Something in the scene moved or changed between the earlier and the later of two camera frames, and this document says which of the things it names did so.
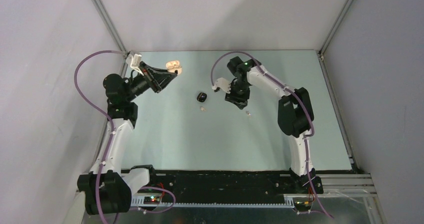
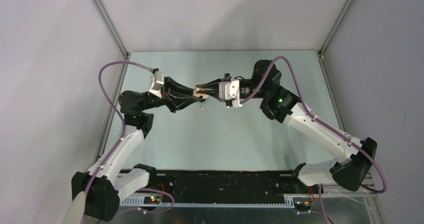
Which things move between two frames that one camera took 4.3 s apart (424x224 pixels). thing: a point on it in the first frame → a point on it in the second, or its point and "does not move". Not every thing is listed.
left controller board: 153,200 does not move
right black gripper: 241,102 → 214,87
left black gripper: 157,79 → 168,98
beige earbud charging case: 174,65 → 198,88
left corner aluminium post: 100,6 does not move
